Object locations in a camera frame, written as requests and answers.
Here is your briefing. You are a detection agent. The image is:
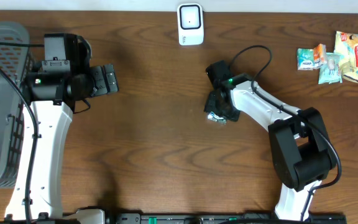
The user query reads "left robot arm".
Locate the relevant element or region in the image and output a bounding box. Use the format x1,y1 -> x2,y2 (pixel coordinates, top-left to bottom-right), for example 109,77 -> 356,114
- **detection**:
4,34 -> 119,223

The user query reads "small teal box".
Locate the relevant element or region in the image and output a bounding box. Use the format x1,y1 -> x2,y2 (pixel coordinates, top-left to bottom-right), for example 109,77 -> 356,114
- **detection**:
296,49 -> 314,70

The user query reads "white barcode scanner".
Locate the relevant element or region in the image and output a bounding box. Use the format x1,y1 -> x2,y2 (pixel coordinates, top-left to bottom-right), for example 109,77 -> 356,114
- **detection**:
177,3 -> 204,46

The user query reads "teal candy pouch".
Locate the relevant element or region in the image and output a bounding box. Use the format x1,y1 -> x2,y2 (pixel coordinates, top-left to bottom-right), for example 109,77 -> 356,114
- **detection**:
318,52 -> 342,85

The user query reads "small orange box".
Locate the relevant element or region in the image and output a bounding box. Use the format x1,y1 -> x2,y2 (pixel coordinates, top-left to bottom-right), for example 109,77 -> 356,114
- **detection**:
313,44 -> 327,69

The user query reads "white blue snack bag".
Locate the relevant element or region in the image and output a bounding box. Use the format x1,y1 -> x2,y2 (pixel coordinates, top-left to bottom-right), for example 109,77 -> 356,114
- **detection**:
334,31 -> 358,83

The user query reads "grey plastic shopping basket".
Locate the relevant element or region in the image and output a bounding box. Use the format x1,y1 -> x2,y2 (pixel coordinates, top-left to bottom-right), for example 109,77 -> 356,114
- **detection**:
0,22 -> 34,188

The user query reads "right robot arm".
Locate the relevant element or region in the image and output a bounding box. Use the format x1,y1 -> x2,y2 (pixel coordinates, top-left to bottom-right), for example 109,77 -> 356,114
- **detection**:
204,60 -> 346,223

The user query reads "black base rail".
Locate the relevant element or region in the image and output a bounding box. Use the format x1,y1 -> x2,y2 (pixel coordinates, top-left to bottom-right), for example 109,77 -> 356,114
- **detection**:
0,207 -> 348,224

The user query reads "black round-logo packet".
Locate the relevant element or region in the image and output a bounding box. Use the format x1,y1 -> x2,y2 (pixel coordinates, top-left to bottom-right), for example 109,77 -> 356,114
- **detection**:
207,112 -> 226,124

